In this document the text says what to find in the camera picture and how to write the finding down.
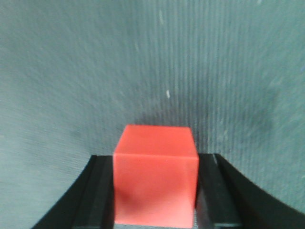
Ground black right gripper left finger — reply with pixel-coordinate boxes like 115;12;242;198
34;155;114;229

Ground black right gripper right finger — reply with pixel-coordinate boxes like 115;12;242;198
196;154;305;229

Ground red magnetic cube block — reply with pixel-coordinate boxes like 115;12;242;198
113;124;199;229

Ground dark grey table mat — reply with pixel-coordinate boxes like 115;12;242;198
0;0;305;229

